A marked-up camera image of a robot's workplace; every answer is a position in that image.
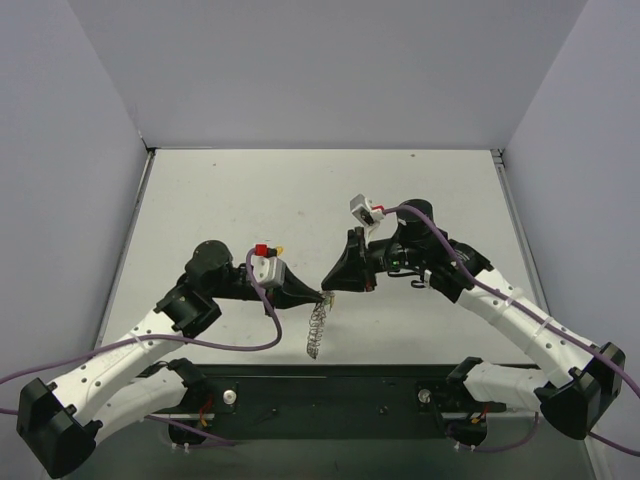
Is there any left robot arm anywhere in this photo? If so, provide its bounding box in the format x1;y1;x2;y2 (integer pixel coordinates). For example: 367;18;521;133
16;240;324;479

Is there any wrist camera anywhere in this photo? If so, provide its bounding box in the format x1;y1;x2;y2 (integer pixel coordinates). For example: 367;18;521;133
349;194;385;228
252;256;286;289

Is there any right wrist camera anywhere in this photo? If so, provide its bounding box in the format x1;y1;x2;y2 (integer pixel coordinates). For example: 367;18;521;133
349;194;385;228

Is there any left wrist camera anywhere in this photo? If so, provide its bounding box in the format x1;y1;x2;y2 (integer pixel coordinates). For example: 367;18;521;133
252;256;286;289

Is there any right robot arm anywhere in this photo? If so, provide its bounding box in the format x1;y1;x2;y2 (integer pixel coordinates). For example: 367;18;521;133
322;194;626;440

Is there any metal disc keyring holder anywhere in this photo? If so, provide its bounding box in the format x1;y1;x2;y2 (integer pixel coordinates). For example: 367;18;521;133
306;291;335;360

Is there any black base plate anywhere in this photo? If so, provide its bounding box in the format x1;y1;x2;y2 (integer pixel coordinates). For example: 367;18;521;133
144;363;521;451

